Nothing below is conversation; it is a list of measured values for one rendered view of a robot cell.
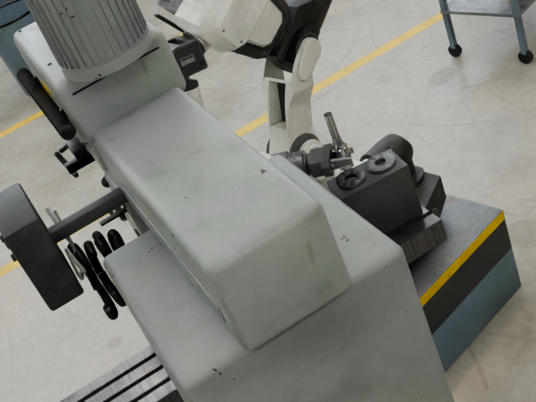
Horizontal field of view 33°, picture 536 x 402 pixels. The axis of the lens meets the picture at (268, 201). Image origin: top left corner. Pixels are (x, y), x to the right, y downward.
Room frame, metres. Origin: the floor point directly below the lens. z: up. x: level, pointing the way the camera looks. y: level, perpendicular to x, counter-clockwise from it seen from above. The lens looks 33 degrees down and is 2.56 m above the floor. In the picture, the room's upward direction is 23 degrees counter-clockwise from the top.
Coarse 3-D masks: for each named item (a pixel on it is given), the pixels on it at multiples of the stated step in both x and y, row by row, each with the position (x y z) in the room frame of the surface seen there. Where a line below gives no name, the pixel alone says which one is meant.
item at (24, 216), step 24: (0, 192) 1.73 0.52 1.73; (24, 192) 1.70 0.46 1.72; (0, 216) 1.63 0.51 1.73; (24, 216) 1.59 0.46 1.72; (24, 240) 1.55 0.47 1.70; (48, 240) 1.56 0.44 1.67; (24, 264) 1.54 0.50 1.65; (48, 264) 1.55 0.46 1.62; (48, 288) 1.55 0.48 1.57; (72, 288) 1.56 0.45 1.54
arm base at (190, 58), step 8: (168, 40) 2.62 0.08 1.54; (176, 40) 2.61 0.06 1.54; (184, 40) 2.54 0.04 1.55; (192, 40) 2.51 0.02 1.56; (176, 48) 2.49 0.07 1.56; (184, 48) 2.49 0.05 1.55; (192, 48) 2.50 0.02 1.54; (200, 48) 2.51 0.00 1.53; (176, 56) 2.48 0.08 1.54; (184, 56) 2.49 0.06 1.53; (192, 56) 2.49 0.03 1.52; (200, 56) 2.50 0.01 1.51; (184, 64) 2.48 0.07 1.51; (192, 64) 2.49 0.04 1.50; (200, 64) 2.49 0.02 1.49; (184, 72) 2.48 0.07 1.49; (192, 72) 2.48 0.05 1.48
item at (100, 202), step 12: (120, 192) 1.69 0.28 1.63; (96, 204) 1.68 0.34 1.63; (108, 204) 1.68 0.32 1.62; (120, 204) 1.68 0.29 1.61; (72, 216) 1.67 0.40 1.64; (84, 216) 1.66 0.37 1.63; (96, 216) 1.67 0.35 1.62; (48, 228) 1.67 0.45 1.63; (60, 228) 1.65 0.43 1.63; (72, 228) 1.65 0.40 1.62; (60, 240) 1.65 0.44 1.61
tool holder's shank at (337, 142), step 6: (324, 114) 2.18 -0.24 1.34; (330, 114) 2.16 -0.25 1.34; (330, 120) 2.16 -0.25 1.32; (330, 126) 2.16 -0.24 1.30; (336, 126) 2.16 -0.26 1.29; (330, 132) 2.17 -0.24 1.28; (336, 132) 2.16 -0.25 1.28; (336, 138) 2.16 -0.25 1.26; (336, 144) 2.16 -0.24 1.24; (342, 144) 2.16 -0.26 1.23
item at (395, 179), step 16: (368, 160) 2.21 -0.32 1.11; (384, 160) 2.19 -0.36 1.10; (400, 160) 2.16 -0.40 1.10; (336, 176) 2.22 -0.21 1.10; (352, 176) 2.19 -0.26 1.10; (368, 176) 2.15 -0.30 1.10; (384, 176) 2.12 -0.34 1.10; (400, 176) 2.13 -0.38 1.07; (336, 192) 2.15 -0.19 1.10; (352, 192) 2.11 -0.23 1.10; (368, 192) 2.11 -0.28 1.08; (384, 192) 2.12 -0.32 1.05; (400, 192) 2.12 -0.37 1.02; (416, 192) 2.13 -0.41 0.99; (352, 208) 2.11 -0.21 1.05; (368, 208) 2.11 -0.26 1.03; (384, 208) 2.12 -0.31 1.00; (400, 208) 2.12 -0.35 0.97; (416, 208) 2.13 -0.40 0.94; (384, 224) 2.12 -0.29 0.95; (400, 224) 2.12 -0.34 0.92
